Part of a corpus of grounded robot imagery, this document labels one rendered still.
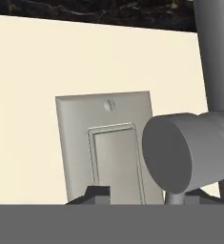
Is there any grey wall switch plate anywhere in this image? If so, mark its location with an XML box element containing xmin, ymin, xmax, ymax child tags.
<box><xmin>54</xmin><ymin>91</ymin><xmax>166</xmax><ymax>206</ymax></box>

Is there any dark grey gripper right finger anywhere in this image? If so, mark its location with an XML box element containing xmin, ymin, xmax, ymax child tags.
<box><xmin>184</xmin><ymin>188</ymin><xmax>224</xmax><ymax>206</ymax></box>

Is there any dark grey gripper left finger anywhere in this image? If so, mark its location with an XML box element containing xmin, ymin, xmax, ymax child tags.
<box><xmin>65</xmin><ymin>185</ymin><xmax>112</xmax><ymax>206</ymax></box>

